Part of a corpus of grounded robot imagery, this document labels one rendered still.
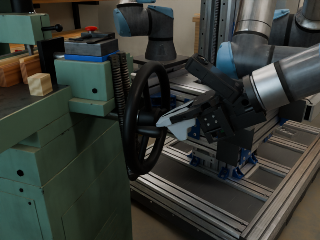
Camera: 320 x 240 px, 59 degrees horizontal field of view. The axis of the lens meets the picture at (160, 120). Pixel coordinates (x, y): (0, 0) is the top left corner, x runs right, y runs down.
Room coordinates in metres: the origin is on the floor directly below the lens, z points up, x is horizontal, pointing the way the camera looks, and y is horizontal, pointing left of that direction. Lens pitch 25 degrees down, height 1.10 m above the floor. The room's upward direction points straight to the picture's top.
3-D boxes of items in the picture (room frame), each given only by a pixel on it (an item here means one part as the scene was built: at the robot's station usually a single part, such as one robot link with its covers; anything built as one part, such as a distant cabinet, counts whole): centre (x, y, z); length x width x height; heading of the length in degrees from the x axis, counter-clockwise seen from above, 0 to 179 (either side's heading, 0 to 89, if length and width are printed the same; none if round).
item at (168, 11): (1.34, 0.00, 0.98); 0.13 x 0.12 x 0.14; 109
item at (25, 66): (0.73, 0.30, 0.92); 0.17 x 0.02 x 0.05; 161
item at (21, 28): (0.77, 0.36, 1.01); 0.14 x 0.07 x 0.09; 71
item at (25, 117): (0.73, 0.24, 0.87); 0.61 x 0.30 x 0.06; 161
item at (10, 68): (0.74, 0.33, 0.92); 0.23 x 0.02 x 0.04; 161
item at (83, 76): (0.70, 0.16, 0.91); 0.15 x 0.14 x 0.09; 161
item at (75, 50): (0.70, 0.16, 0.99); 0.13 x 0.11 x 0.06; 161
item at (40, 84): (0.59, 0.26, 0.92); 0.04 x 0.03 x 0.04; 168
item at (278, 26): (1.02, -0.38, 0.98); 0.13 x 0.12 x 0.14; 65
